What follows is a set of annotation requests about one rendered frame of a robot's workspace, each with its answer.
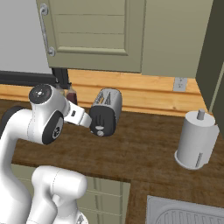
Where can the olive green cupboard panel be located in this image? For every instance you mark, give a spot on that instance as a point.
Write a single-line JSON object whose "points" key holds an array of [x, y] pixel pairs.
{"points": [[175, 35]]}

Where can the white paper towel roll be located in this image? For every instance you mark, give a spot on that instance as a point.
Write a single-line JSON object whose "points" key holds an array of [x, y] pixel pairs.
{"points": [[195, 140]]}

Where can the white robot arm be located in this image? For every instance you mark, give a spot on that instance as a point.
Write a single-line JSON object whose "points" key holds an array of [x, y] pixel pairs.
{"points": [[17, 137]]}

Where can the silver and black toaster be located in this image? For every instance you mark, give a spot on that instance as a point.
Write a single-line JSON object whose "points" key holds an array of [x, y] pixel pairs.
{"points": [[112, 112]]}

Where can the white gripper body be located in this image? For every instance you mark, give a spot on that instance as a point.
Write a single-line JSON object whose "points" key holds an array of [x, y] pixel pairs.
{"points": [[85, 119]]}

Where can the grey wall socket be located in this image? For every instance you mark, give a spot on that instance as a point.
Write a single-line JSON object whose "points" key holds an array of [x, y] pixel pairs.
{"points": [[180, 84]]}

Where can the grey toaster lever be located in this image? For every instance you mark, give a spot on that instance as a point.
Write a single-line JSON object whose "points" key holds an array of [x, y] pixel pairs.
{"points": [[99, 127]]}

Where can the dark red bottle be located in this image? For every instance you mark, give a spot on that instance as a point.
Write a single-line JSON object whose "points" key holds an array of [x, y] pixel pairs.
{"points": [[72, 94]]}

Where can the black appliance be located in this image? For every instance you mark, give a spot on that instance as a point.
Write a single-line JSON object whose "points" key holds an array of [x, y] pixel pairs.
{"points": [[26, 78]]}

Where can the toasted bread slice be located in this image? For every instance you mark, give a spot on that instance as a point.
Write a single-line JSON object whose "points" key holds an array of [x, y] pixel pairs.
{"points": [[101, 99]]}

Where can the dark olive tall cupboard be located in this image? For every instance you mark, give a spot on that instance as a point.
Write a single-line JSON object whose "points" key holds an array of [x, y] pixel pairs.
{"points": [[211, 58]]}

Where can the steel sink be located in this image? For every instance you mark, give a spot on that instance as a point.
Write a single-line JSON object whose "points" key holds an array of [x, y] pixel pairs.
{"points": [[186, 211]]}

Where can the olive green lower cupboard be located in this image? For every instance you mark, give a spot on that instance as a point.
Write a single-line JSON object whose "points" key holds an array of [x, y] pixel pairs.
{"points": [[105, 201]]}

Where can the olive green cupboard door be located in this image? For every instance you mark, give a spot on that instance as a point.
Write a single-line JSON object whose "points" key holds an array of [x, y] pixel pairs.
{"points": [[96, 32]]}

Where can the pale brown bottle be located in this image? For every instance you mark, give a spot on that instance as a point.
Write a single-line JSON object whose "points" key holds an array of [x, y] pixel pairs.
{"points": [[60, 89]]}

